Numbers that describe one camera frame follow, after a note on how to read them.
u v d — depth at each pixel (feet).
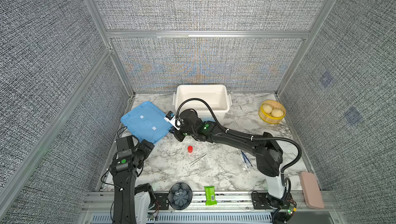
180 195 2.45
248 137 1.68
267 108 3.36
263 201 2.39
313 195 2.43
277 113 3.29
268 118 3.29
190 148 2.90
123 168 1.68
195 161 2.83
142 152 2.25
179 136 2.31
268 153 1.67
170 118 2.25
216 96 3.59
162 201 2.40
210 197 2.42
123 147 1.89
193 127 2.04
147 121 3.38
